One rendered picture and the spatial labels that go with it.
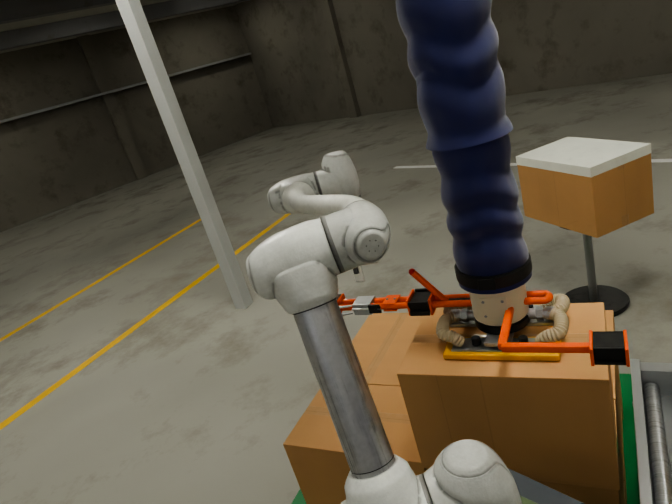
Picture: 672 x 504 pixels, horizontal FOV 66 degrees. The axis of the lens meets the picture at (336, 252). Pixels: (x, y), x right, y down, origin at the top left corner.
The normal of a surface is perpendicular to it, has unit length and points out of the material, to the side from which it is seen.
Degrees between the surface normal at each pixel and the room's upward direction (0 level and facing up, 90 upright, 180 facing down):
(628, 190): 90
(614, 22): 90
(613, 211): 90
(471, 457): 1
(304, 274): 74
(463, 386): 90
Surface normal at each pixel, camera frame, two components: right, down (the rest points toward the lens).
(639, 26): -0.71, 0.43
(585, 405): -0.39, 0.44
